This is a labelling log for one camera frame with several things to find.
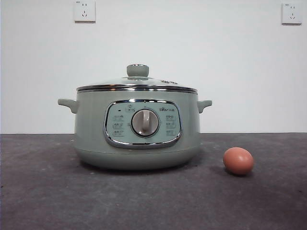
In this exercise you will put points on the white wall socket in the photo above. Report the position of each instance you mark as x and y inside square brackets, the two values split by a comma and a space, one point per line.
[291, 14]
[84, 11]

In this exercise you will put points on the glass lid with green knob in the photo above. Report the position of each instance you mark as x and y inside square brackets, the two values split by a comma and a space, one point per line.
[138, 70]

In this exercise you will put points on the brown egg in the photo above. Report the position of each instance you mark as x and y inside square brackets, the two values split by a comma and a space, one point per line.
[238, 161]

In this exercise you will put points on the pale green electric pot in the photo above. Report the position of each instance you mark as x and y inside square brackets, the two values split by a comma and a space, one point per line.
[91, 124]

